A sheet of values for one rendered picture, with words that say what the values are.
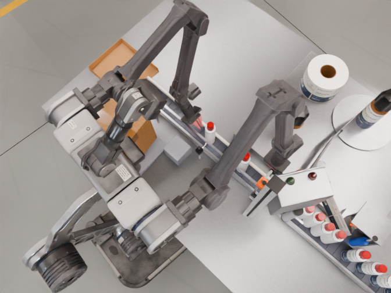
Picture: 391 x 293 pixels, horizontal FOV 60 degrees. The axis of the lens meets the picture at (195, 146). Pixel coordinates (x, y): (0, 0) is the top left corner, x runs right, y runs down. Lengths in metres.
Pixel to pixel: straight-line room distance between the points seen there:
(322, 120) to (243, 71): 0.51
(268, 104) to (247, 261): 0.94
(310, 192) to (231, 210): 0.67
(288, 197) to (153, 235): 0.42
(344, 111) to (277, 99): 1.02
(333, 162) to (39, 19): 2.82
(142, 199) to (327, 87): 1.13
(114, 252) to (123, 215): 1.33
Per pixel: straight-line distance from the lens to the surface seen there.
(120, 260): 2.33
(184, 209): 1.03
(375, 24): 3.54
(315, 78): 1.80
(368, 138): 1.91
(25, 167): 2.95
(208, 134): 1.58
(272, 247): 1.71
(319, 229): 1.58
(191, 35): 1.32
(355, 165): 1.85
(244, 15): 2.20
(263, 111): 0.94
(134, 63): 1.23
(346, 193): 1.79
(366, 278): 1.78
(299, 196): 1.09
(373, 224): 1.52
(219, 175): 1.03
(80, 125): 1.13
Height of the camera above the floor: 2.51
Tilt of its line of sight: 71 degrees down
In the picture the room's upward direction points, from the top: 4 degrees counter-clockwise
